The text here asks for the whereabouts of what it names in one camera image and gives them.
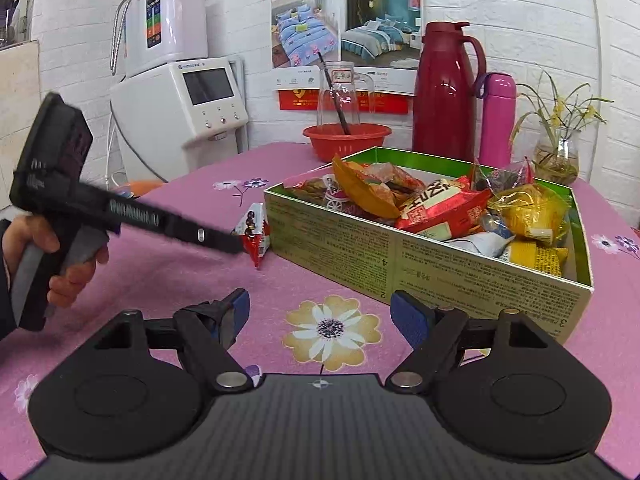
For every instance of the white snack packet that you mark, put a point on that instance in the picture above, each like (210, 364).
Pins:
(480, 246)

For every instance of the red thermos jug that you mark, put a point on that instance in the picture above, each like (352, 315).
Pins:
(440, 105)

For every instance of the glass vase with yellow flowers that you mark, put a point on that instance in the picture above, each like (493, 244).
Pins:
(555, 160)

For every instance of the white water purifier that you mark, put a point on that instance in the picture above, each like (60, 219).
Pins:
(180, 25)

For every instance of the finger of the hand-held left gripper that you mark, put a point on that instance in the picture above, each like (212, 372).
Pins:
(200, 236)

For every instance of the red noodle snack packet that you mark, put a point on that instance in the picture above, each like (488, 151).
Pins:
(440, 207)

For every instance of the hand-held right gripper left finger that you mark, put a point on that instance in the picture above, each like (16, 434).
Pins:
(240, 310)

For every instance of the glass pitcher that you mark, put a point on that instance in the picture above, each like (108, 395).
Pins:
(358, 100)

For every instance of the pink floral tablecloth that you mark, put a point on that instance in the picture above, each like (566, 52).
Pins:
(175, 285)

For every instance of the orange snack packet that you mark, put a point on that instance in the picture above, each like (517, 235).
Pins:
(360, 191)

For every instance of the bedding wall poster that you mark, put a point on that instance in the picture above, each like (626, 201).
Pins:
(380, 25)

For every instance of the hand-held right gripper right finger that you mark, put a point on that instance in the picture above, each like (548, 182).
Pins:
(407, 320)

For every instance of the golden yellow snack packet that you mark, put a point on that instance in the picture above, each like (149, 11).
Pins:
(540, 258)

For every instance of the red yellow biscuit packet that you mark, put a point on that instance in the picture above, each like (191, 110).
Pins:
(395, 176)

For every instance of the green cardboard box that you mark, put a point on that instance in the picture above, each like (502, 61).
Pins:
(350, 255)

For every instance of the black stirring spoon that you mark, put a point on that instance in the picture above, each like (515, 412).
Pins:
(335, 95)

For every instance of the yellow translucent snack packet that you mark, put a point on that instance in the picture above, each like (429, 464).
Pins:
(535, 210)

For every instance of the white appliance with screen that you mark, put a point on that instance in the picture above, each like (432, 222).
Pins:
(150, 125)

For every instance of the person's left hand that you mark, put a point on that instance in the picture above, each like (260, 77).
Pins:
(75, 280)

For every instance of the red plastic basin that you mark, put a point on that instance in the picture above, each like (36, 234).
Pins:
(325, 143)

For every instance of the orange plastic object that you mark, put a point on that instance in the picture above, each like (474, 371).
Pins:
(140, 188)

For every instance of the pink water bottle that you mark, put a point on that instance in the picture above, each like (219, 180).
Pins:
(497, 125)

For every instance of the red white candy packet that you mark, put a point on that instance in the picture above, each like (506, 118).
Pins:
(257, 240)

